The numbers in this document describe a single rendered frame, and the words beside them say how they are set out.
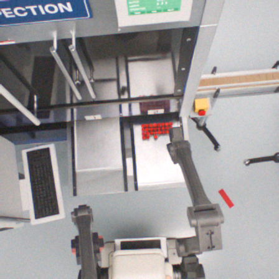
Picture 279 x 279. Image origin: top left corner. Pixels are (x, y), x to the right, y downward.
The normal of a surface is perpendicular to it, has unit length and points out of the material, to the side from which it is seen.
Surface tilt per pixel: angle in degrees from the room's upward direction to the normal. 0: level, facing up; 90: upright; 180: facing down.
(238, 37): 0
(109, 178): 0
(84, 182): 0
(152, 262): 43
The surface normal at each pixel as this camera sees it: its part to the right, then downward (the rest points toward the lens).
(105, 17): 0.08, 0.96
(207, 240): 0.09, 0.04
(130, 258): -0.06, -0.84
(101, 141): -0.04, -0.25
